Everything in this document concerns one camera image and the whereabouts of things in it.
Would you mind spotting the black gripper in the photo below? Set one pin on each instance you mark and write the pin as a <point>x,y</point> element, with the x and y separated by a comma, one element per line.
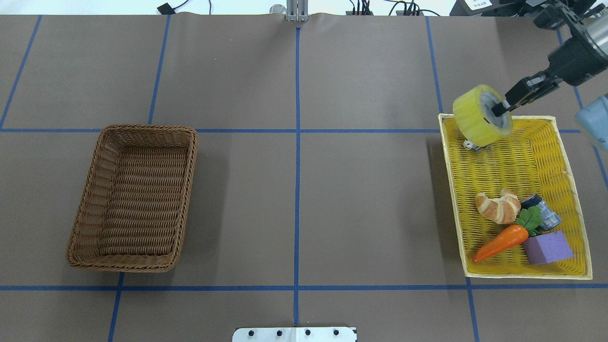
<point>571,61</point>

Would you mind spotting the yellow tape roll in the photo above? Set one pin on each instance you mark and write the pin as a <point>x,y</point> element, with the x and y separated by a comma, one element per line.
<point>476,120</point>

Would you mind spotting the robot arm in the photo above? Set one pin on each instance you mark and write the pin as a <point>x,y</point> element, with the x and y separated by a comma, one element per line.
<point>593,117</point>

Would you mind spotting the yellow woven basket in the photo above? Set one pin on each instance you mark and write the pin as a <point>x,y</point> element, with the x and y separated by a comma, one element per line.
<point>531,160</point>

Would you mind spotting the brown wicker basket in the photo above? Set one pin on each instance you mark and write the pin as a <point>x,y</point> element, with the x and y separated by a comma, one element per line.
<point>134,208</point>

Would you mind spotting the panda figurine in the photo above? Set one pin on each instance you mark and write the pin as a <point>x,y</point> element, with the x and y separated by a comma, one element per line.
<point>471,146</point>

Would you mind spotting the toy croissant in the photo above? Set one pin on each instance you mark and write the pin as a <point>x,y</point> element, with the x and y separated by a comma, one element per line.
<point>501,210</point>

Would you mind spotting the small black-capped bottle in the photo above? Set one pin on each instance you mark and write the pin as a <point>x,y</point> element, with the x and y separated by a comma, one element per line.
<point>550,219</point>

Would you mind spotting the orange toy carrot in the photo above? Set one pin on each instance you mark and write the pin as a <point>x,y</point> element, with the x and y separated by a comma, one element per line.
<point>525,226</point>

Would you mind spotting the purple foam cube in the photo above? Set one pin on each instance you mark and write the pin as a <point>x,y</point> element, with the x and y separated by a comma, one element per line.
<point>547,248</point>

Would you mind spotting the small black device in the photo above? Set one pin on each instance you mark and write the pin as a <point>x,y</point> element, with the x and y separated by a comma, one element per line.
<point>165,9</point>

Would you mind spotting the aluminium frame post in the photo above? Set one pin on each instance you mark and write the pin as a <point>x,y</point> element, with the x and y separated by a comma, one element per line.
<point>297,10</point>

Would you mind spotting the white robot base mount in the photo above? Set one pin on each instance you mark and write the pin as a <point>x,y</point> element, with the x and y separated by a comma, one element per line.
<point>296,334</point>

